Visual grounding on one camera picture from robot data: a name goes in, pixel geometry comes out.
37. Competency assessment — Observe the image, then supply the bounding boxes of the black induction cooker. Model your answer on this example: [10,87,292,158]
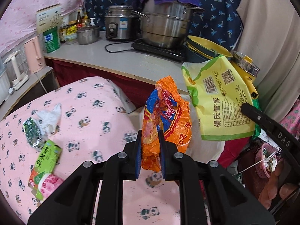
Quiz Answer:
[131,40,187,64]

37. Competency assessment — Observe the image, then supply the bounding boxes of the person's right hand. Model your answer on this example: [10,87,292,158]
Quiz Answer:
[258,166,296,212]

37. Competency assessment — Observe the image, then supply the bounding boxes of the pink electric kettle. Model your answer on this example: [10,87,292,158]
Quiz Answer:
[23,36,46,74]

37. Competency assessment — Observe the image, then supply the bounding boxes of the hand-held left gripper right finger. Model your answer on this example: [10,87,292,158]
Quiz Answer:
[157,129,276,225]

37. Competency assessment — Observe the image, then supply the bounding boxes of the black power cable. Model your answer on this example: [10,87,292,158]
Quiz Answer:
[105,41,139,53]

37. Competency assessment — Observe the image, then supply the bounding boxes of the small steel pot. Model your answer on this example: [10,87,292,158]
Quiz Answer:
[76,25,101,45]

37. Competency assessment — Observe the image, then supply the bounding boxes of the yellow-green food packet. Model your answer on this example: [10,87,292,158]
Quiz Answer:
[181,55,257,141]

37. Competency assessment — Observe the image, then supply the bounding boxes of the orange snack bag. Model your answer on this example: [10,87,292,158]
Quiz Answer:
[141,76,193,172]

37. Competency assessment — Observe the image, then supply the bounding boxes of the crumpled pale plastic bag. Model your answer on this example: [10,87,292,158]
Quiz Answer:
[36,103,62,135]

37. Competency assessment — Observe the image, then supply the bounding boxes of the blue patterned cloth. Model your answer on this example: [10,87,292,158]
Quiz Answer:
[84,0,244,50]

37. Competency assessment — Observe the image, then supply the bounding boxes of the pink patterned cloth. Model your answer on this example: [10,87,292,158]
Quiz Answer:
[279,98,300,132]

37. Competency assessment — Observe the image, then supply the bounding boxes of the white cardboard box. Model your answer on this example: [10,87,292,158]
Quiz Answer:
[36,3,63,35]

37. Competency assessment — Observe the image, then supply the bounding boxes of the pink plastic basket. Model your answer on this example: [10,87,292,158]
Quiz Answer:
[255,145,279,179]

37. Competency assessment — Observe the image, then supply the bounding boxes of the red cloth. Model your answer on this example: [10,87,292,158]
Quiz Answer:
[217,141,256,168]

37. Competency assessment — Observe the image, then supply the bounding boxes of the yellow electric pot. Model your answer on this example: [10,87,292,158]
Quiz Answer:
[231,51,260,100]

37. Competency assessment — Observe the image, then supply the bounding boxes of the green foil wrapper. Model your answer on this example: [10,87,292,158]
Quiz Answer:
[23,117,46,152]

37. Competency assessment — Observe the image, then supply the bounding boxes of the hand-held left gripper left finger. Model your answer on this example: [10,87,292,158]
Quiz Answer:
[28,129,143,225]

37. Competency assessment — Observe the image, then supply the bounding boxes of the glass kettle white base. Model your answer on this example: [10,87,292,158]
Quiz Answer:
[3,51,29,91]

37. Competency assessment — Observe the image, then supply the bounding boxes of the yellow-rimmed blue basins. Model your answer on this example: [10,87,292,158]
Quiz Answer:
[185,35,233,62]

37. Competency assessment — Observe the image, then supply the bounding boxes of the bin with white liner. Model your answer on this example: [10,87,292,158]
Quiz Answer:
[128,94,227,162]

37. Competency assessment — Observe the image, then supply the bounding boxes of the green plastic bag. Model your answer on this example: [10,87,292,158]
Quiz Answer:
[253,98,262,136]

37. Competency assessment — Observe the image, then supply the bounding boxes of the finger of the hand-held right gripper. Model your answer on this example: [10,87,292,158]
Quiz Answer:
[241,103,277,133]

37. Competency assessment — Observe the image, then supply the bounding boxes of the pink patterned packet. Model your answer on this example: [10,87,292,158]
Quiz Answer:
[39,172,65,198]

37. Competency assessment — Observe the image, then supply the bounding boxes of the large steel steamer pot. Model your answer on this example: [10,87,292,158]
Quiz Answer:
[131,0,205,50]

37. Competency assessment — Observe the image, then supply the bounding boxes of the steel rice cooker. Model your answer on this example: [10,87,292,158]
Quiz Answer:
[104,5,141,41]

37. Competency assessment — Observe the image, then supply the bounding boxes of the pink dotted curtain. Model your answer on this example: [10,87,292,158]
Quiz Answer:
[0,0,106,54]

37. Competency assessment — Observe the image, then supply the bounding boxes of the beige curtain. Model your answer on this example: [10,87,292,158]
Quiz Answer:
[221,0,300,104]

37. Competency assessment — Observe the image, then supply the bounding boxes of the pink panda tablecloth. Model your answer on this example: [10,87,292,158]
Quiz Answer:
[0,76,181,225]

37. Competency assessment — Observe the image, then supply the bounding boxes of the translucent plastic dish box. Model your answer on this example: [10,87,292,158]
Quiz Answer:
[0,56,12,104]

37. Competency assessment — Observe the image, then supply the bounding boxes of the green drink carton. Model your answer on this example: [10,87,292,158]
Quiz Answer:
[28,139,63,201]

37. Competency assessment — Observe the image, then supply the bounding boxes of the dark red counter skirt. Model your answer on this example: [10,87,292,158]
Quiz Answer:
[52,59,188,102]

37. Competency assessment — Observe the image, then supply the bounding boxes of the green tin can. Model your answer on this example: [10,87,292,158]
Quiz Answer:
[43,26,61,54]

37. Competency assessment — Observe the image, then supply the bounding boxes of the dark glass jar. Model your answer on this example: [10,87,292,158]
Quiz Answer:
[59,26,67,44]

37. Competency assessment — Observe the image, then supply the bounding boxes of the dark sauce bottle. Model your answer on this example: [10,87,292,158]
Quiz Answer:
[76,6,84,28]

